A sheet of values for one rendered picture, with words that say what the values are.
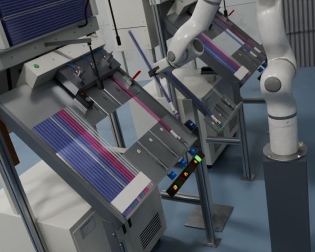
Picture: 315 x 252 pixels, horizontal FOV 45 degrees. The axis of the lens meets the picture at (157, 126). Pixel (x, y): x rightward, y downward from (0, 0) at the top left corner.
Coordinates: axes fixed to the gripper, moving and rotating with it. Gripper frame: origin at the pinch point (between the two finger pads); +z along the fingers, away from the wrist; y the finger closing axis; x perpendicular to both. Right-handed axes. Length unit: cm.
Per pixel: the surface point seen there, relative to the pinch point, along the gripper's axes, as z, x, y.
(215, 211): 43, 91, -48
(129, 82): 12.7, -1.0, 5.6
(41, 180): 68, 28, 43
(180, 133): 2.2, 33.0, -3.4
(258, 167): 40, 82, -108
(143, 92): 11.5, 6.1, 0.6
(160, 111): 8.7, 18.9, -2.9
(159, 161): -1.9, 41.0, 20.5
